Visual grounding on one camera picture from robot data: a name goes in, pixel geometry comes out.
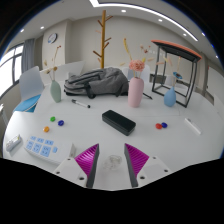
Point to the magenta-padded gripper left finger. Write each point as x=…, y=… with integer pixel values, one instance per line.
x=87, y=161

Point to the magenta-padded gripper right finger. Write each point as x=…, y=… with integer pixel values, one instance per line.
x=137, y=160

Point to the clear translucent charger block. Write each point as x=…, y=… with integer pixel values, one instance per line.
x=111, y=162

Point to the red round magnet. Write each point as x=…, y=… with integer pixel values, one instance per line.
x=158, y=126

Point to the black oblong case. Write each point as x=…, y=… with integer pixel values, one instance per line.
x=118, y=121

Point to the small blue round magnet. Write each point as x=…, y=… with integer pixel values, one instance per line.
x=164, y=125

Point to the white power strip blue sockets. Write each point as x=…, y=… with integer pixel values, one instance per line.
x=43, y=146

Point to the orange round magnet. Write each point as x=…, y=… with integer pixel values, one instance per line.
x=46, y=129

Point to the green round magnet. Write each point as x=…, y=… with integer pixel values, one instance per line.
x=52, y=118

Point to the black and white marker pen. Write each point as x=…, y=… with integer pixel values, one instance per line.
x=80, y=104

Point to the pink vase with flowers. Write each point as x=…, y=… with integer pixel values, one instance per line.
x=135, y=93

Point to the blue vase with stems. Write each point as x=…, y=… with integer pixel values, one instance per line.
x=170, y=98

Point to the green vase with dried flowers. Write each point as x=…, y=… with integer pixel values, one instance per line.
x=55, y=91

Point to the white remote control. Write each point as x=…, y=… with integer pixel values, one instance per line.
x=12, y=143

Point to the grey backpack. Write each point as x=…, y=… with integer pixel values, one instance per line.
x=103, y=81

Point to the white chair with blue cushion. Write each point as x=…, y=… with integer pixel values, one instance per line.
x=30, y=83

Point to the black-framed window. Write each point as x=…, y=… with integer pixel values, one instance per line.
x=8, y=70

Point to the grey curtain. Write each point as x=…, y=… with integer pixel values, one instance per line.
x=28, y=55

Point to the wooden coat rack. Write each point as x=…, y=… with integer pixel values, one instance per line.
x=103, y=40

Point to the ceiling lights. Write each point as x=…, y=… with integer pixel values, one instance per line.
x=123, y=11

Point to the black frame orange-topped side table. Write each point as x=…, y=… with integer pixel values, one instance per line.
x=176, y=48

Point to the round wall clock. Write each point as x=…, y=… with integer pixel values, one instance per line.
x=52, y=38

